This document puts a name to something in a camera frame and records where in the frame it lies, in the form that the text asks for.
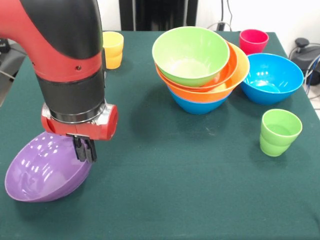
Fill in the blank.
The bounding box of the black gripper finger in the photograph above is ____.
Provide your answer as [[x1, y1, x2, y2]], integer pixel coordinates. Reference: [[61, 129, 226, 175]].
[[84, 138, 98, 164], [72, 136, 86, 161]]

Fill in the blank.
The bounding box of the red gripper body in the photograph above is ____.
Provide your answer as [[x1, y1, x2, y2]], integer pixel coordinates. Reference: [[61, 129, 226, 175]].
[[40, 101, 119, 142]]

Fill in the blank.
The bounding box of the purple bowl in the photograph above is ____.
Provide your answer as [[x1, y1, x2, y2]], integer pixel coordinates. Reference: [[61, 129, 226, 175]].
[[4, 131, 93, 203]]

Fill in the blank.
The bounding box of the light blue bowl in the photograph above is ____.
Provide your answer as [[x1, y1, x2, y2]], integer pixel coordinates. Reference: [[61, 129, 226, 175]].
[[240, 52, 305, 106], [169, 88, 231, 116]]

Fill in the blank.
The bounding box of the green bowl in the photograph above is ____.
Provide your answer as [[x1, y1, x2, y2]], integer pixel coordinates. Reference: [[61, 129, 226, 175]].
[[151, 26, 231, 88]]

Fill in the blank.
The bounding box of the orange-red shallow bowl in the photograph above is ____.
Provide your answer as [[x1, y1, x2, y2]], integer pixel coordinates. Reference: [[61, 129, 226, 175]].
[[155, 41, 238, 93]]

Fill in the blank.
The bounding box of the large yellow-orange bowl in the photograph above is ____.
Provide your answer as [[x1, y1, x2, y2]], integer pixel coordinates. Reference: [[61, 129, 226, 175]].
[[157, 42, 251, 103]]

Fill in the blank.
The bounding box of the yellow cup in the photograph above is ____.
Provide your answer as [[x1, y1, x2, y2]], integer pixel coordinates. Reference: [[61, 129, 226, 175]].
[[101, 31, 125, 70]]

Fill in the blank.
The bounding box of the dark green tablecloth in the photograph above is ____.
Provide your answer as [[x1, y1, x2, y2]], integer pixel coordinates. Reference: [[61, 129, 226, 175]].
[[0, 29, 320, 240]]

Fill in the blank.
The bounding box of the grey office chair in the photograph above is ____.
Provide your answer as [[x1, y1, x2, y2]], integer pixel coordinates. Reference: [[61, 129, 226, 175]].
[[0, 46, 27, 81]]

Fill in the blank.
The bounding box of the red cup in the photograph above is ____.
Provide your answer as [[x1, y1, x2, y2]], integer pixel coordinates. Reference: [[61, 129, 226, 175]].
[[239, 28, 270, 56]]

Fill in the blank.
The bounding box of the green cup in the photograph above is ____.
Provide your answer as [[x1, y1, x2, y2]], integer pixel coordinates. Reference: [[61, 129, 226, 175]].
[[259, 108, 303, 158]]

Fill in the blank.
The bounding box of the black wall cable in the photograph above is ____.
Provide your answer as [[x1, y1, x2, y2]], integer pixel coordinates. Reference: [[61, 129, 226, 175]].
[[204, 0, 235, 32]]

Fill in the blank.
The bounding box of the tangle of cables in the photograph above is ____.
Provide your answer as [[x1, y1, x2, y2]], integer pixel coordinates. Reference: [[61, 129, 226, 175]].
[[302, 54, 320, 98]]

